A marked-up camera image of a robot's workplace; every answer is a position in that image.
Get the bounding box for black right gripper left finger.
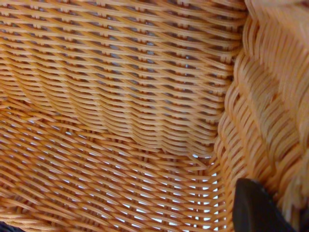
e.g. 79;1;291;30
232;178;299;232

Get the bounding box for orange woven wicker basket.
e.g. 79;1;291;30
0;0;309;232

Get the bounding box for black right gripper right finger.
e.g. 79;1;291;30
299;209;309;232

